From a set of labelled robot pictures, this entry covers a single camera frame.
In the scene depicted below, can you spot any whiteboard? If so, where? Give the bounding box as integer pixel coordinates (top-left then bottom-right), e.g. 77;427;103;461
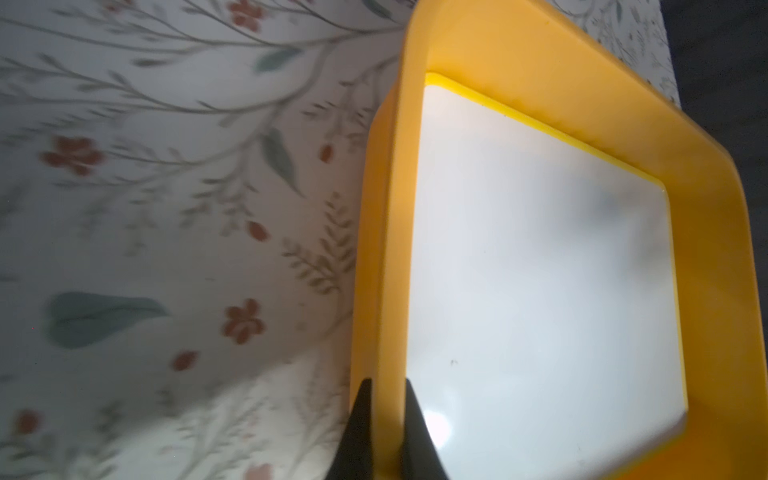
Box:
406;74;689;479

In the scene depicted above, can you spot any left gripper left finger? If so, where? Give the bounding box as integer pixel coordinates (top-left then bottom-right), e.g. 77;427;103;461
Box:
325;378;373;480

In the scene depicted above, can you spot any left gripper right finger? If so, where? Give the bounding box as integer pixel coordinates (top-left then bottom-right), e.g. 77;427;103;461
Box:
401;380;449;480

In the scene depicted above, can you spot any yellow plastic storage box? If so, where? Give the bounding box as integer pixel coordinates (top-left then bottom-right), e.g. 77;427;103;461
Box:
351;1;767;479

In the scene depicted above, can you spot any floral table mat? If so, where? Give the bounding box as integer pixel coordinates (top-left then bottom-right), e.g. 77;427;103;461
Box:
0;0;682;480

